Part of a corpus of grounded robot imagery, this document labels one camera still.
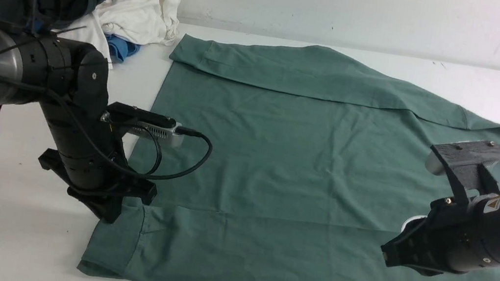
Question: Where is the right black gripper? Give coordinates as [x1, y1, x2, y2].
[381, 198, 471, 277]

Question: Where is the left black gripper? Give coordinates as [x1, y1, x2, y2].
[38, 149, 157, 224]

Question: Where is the green long sleeve shirt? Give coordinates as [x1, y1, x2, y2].
[78, 35, 500, 281]

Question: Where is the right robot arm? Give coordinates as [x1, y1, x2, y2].
[381, 195, 500, 276]

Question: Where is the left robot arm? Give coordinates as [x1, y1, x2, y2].
[0, 30, 175, 223]

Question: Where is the white garment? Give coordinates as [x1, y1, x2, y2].
[59, 0, 182, 69]

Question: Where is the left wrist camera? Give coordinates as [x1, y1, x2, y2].
[100, 102, 184, 148]

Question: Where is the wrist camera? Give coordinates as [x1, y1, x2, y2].
[425, 140, 500, 195]
[100, 102, 184, 148]

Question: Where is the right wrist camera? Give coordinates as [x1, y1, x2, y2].
[425, 140, 500, 195]

